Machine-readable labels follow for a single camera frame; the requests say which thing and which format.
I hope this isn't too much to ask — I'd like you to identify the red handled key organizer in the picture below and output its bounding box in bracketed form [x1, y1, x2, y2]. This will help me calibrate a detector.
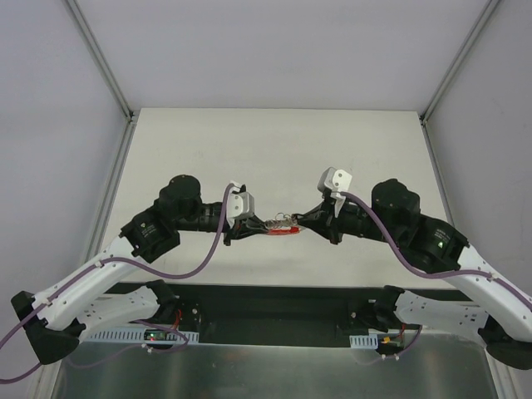
[264, 212, 302, 236]

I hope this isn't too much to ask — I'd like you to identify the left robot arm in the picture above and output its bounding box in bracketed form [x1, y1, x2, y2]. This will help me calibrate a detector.
[11, 175, 269, 365]

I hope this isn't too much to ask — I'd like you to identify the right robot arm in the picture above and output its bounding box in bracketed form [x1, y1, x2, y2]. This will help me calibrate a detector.
[292, 179, 531, 370]

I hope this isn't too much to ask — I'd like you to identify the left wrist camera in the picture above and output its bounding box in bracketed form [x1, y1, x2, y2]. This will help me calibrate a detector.
[225, 181, 255, 228]

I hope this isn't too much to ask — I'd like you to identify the right white cable duct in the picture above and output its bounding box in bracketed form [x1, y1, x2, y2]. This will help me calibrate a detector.
[349, 333, 379, 350]

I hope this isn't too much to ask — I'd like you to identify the white cable duct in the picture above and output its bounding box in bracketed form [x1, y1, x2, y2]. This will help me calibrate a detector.
[86, 327, 200, 345]
[349, 333, 379, 350]

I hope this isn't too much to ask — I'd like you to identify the left white cable duct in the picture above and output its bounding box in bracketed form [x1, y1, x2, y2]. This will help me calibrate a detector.
[86, 327, 200, 345]

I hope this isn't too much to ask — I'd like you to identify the left aluminium frame post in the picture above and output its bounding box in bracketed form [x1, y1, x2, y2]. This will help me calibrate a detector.
[62, 0, 134, 121]

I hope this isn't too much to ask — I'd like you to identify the aluminium frame post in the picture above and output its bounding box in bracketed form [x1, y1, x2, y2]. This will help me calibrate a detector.
[420, 0, 503, 126]
[62, 0, 134, 121]

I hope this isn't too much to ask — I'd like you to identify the right aluminium frame post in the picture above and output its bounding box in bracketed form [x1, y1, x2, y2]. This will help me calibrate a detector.
[420, 0, 503, 126]

